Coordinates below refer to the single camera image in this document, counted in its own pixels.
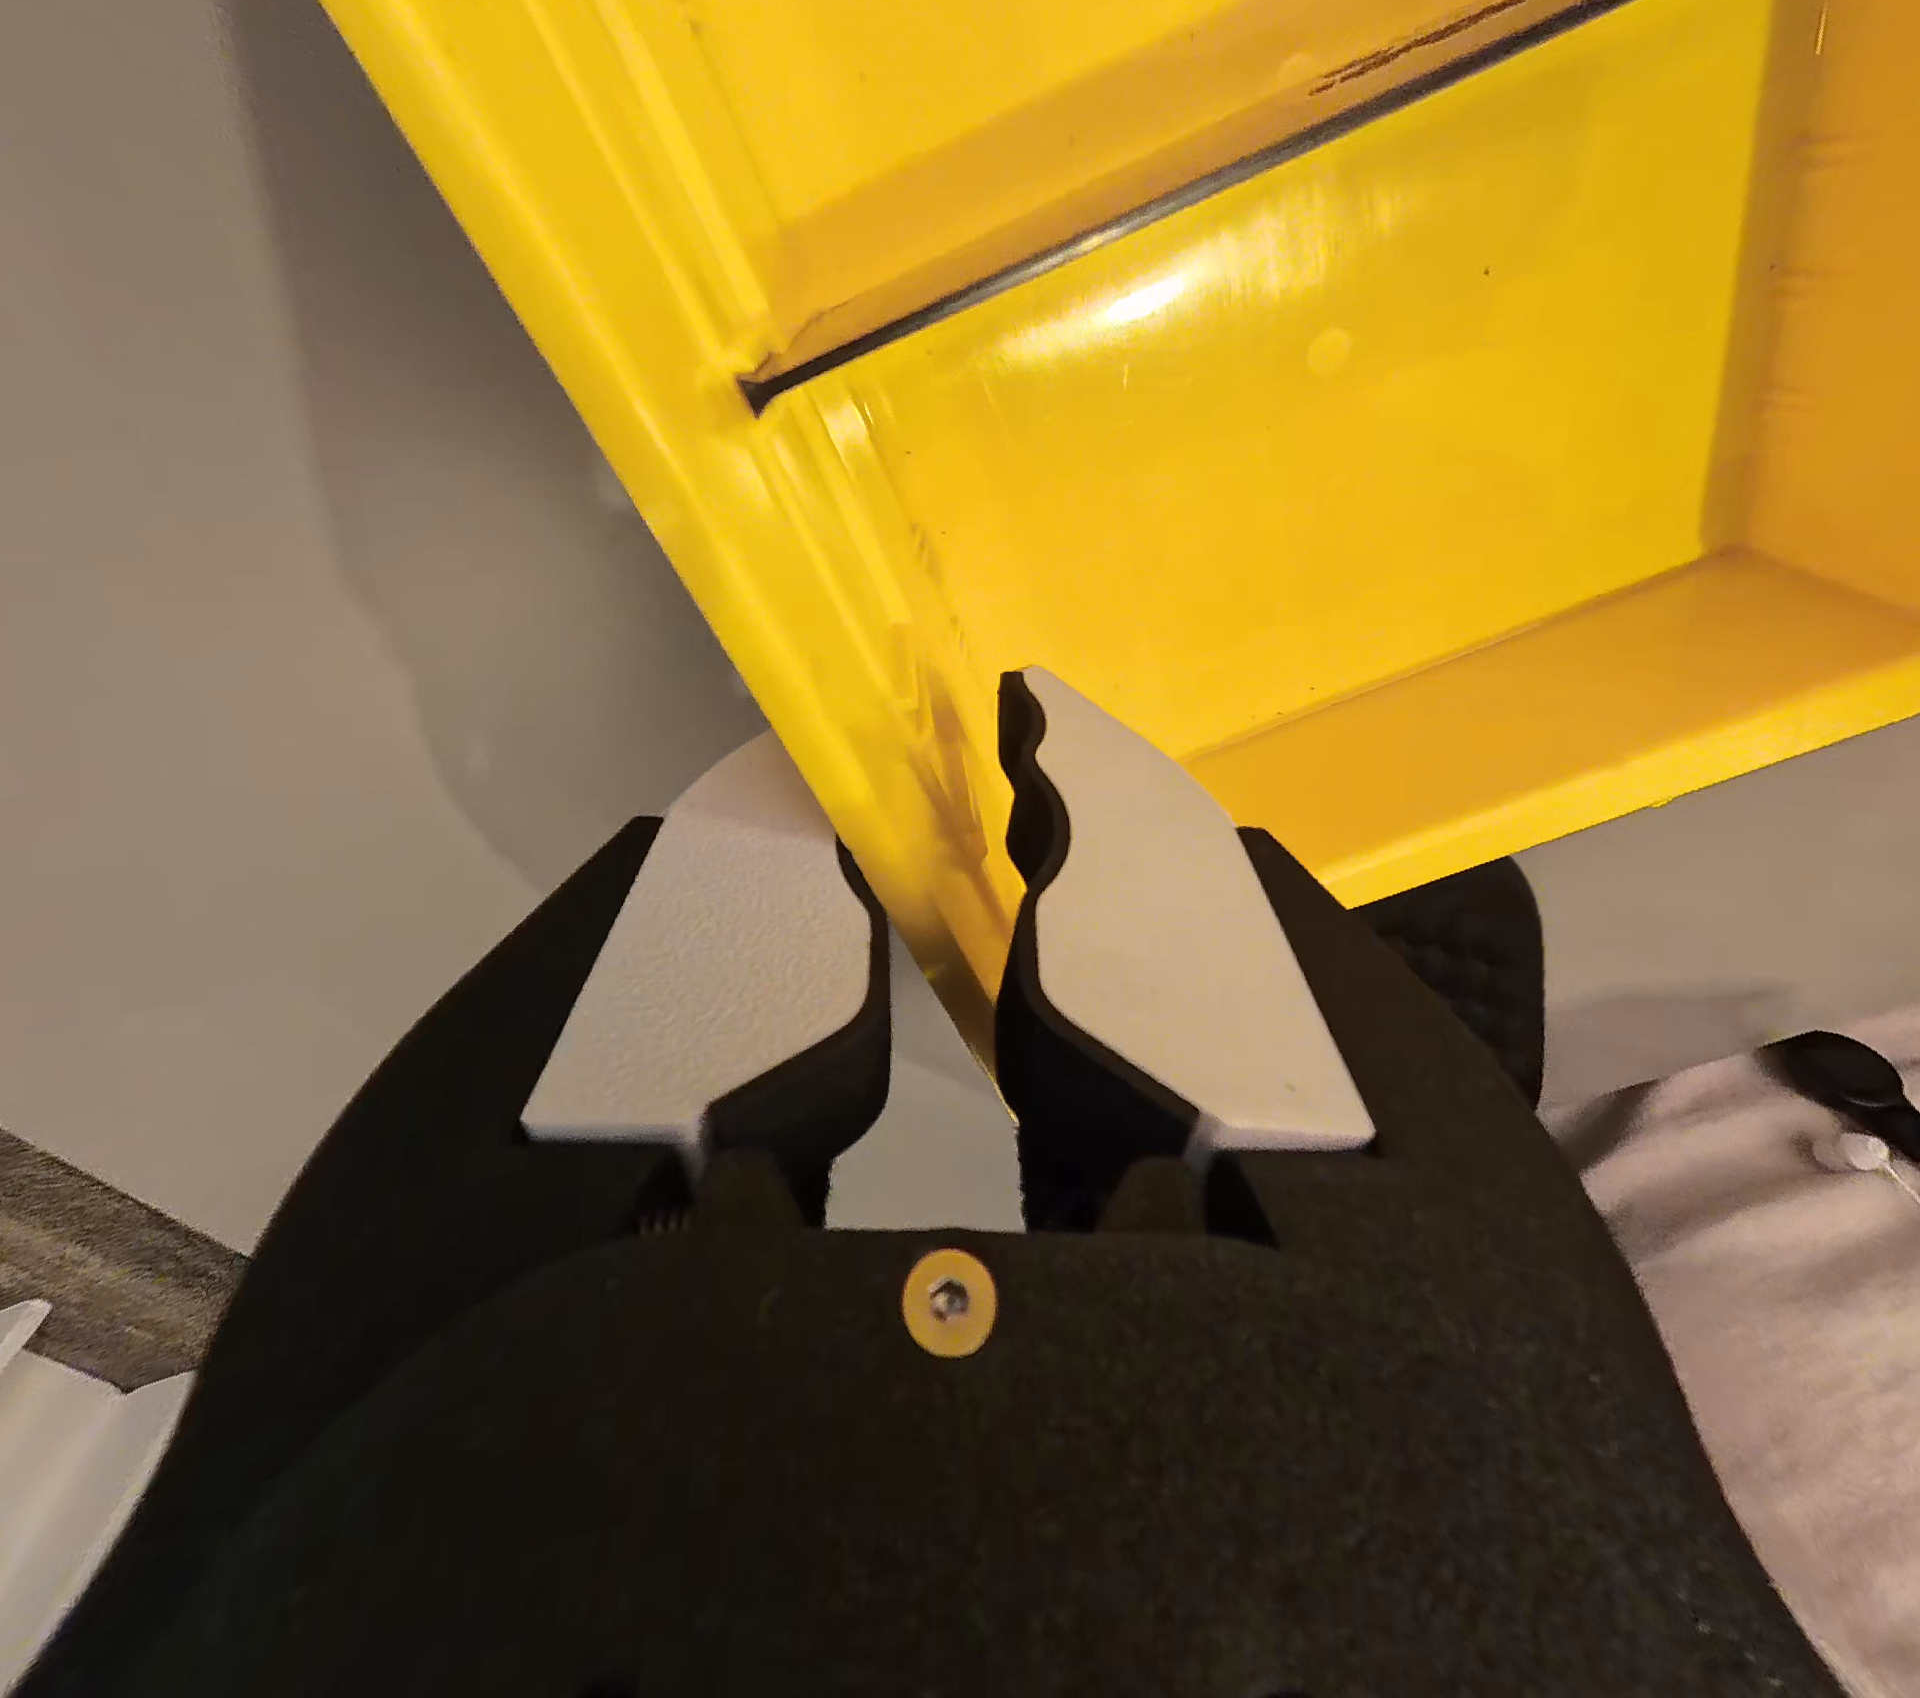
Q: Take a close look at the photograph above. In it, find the person's beige shirt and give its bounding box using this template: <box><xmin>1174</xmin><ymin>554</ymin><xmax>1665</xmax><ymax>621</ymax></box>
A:
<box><xmin>1544</xmin><ymin>1007</ymin><xmax>1920</xmax><ymax>1698</ymax></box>

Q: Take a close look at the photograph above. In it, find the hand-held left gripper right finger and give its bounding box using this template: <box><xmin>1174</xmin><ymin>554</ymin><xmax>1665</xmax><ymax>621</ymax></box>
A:
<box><xmin>994</xmin><ymin>665</ymin><xmax>1378</xmax><ymax>1157</ymax></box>

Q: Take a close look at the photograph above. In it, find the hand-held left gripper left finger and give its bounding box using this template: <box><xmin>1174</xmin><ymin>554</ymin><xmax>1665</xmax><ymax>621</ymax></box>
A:
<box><xmin>520</xmin><ymin>734</ymin><xmax>893</xmax><ymax>1148</ymax></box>

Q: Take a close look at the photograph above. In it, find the yellow plastic bin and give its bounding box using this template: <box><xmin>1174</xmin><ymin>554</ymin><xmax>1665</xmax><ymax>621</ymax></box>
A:
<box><xmin>179</xmin><ymin>0</ymin><xmax>1920</xmax><ymax>1086</ymax></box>

